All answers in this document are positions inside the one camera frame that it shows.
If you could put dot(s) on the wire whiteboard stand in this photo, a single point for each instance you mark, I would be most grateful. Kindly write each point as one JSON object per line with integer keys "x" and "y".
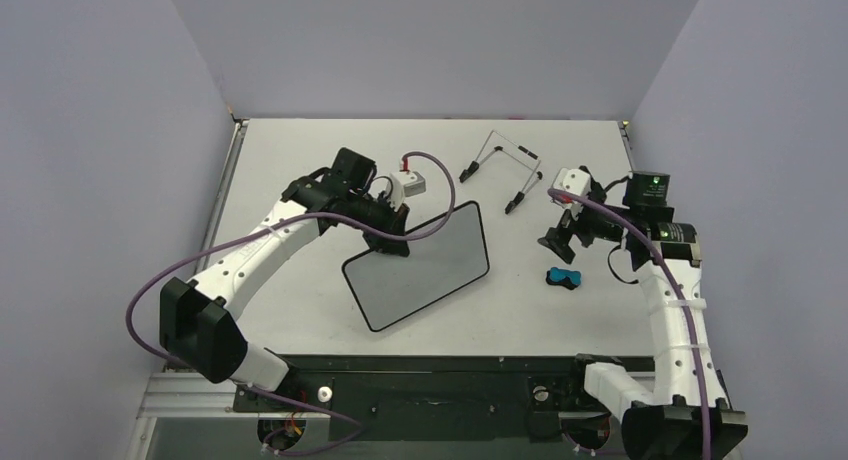
{"x": 505, "y": 164}

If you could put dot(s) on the aluminium rail frame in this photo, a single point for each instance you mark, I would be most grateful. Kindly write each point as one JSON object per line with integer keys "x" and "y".
{"x": 306, "y": 307}

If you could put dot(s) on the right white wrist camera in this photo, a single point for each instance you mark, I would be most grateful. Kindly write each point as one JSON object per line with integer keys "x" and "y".
{"x": 575, "y": 181}

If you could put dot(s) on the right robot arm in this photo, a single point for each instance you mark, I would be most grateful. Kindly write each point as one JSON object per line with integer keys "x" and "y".
{"x": 687, "y": 414}

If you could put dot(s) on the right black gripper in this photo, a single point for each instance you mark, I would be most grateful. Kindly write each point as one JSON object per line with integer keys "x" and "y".
{"x": 569, "y": 229}

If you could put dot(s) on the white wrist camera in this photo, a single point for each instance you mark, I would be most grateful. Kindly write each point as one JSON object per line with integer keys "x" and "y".
{"x": 405, "y": 184}
{"x": 575, "y": 181}

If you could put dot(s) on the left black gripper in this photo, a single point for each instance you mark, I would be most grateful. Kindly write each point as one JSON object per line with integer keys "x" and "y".
{"x": 395, "y": 220}

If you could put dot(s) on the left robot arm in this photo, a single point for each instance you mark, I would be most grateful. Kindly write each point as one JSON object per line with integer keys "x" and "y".
{"x": 198, "y": 317}

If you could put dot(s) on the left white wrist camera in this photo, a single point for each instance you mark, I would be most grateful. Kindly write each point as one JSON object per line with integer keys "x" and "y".
{"x": 405, "y": 184}

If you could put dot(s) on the small whiteboard with red writing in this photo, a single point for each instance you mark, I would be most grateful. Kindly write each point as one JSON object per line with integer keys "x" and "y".
{"x": 388, "y": 289}

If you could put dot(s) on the blue whiteboard eraser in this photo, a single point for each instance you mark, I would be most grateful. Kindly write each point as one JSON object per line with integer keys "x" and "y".
{"x": 568, "y": 279}

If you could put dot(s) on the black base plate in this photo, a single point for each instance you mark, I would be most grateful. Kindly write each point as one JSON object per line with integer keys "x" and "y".
{"x": 445, "y": 398}

